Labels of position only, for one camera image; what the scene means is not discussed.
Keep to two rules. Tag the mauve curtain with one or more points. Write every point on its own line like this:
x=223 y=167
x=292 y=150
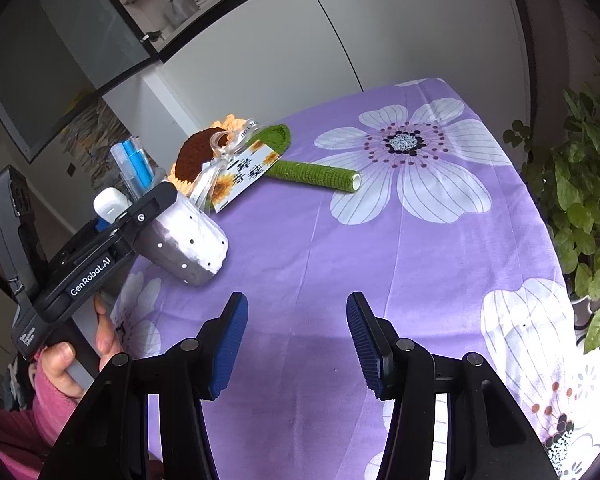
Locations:
x=590 y=35

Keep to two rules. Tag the clear printed ribbon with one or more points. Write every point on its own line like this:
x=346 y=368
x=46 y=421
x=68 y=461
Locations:
x=232 y=140

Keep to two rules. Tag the pile of papers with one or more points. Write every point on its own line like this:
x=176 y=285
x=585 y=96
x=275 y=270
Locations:
x=95 y=125

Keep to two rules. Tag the person's left hand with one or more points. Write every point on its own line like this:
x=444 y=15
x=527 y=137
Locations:
x=105 y=332

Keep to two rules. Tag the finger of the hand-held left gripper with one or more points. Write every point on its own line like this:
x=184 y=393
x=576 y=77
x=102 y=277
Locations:
x=150 y=210
x=100 y=225

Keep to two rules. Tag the frosted light blue pen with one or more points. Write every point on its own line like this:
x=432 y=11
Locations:
x=120 y=162

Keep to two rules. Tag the person's left forearm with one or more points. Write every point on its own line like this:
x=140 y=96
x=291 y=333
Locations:
x=25 y=420

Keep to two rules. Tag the green potted plant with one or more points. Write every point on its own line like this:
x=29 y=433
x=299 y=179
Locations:
x=580 y=220

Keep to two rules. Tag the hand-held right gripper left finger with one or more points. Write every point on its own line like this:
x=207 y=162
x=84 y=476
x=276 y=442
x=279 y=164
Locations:
x=227 y=350

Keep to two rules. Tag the crochet sunflower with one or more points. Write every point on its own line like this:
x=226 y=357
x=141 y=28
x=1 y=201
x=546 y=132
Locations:
x=195 y=155

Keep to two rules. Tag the black wall switch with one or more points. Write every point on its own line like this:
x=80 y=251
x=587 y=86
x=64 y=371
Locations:
x=70 y=169

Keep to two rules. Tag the grey felt pen holder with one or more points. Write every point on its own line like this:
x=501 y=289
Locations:
x=185 y=245

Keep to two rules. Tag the white lower cabinet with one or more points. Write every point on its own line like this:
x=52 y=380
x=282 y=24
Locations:
x=355 y=25

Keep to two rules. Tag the dark glass cabinet door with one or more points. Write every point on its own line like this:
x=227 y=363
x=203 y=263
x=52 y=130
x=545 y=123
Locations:
x=522 y=20
x=55 y=60

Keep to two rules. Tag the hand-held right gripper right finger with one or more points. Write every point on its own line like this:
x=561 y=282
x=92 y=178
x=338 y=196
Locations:
x=365 y=350

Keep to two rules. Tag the purple floral tablecloth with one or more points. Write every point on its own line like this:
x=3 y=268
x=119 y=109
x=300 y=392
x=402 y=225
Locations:
x=380 y=235

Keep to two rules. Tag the grey glove shaped holder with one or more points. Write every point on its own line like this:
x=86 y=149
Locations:
x=177 y=10

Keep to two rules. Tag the white bookshelf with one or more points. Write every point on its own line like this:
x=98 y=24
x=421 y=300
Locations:
x=220 y=2

